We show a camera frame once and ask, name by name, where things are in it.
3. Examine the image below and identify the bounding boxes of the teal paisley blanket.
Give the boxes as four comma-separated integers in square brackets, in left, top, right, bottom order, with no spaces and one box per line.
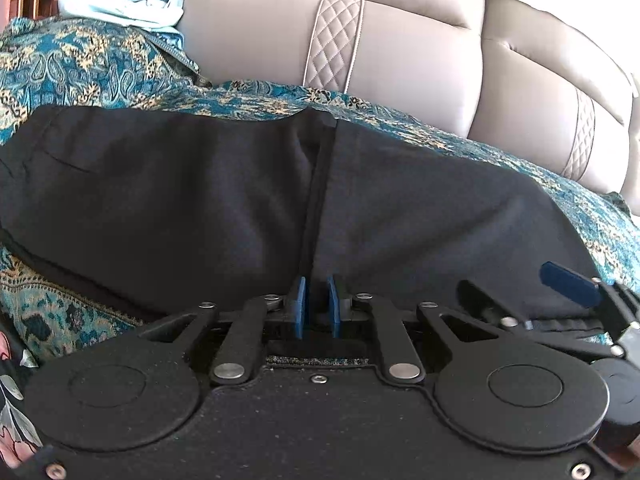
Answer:
[0,16,640,363]

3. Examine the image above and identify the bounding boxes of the black pants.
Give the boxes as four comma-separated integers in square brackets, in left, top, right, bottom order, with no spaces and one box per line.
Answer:
[0,105,608,333]

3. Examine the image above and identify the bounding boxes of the light blue cloth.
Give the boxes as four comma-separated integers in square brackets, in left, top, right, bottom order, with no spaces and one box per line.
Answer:
[57,0,187,37]

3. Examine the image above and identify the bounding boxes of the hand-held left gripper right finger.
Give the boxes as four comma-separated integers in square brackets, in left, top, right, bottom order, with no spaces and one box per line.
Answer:
[327,274,501,383]

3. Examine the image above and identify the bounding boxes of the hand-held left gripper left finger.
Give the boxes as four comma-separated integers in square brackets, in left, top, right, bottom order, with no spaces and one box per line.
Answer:
[137,276,307,387]

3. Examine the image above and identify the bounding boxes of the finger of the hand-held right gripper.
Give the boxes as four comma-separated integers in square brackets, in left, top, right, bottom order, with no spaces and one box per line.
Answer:
[540,261,640,346]
[457,280,626,358]

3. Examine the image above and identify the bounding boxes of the person's floral clothing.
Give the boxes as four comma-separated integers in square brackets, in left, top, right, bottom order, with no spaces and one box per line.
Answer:
[0,327,47,468]

